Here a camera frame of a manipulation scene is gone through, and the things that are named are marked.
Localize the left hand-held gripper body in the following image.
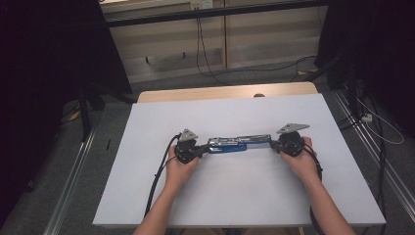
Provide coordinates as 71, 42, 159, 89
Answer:
173, 128, 209, 165

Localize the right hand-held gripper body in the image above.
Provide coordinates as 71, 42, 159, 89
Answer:
273, 122, 310, 158

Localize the blue stapler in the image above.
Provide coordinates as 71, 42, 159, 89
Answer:
207, 133, 273, 155

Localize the person's left hand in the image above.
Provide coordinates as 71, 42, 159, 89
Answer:
163, 152, 201, 192

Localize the person's right hand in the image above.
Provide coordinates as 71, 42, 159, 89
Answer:
280, 135, 320, 184

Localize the white table cover sheet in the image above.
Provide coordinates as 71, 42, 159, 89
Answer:
92, 93, 387, 228

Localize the wooden table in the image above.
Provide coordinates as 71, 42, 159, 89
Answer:
137, 81, 319, 104

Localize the beige wooden cabinet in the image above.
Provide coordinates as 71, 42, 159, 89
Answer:
99, 0, 328, 84

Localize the black stand leg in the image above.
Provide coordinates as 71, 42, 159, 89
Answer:
77, 87, 107, 142

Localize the black curtain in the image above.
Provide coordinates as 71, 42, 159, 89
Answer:
0, 0, 133, 229
314, 0, 415, 138

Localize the black horizontal bar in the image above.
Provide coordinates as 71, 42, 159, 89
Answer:
105, 0, 329, 28

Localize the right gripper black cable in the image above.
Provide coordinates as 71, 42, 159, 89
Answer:
302, 146, 327, 235

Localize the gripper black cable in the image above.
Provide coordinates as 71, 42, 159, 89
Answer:
302, 146, 327, 235
143, 132, 182, 218

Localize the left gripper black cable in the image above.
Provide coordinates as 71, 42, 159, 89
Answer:
143, 132, 182, 218

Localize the black floor cable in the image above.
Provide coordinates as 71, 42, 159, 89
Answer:
224, 54, 318, 83

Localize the aluminium floor rail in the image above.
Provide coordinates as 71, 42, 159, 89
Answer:
332, 89, 415, 223
42, 128, 97, 235

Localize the black hanging cable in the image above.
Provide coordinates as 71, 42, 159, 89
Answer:
195, 8, 229, 86

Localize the white cable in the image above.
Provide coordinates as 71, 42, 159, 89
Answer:
355, 97, 405, 146

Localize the white wall socket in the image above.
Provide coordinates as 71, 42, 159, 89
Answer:
190, 0, 214, 11

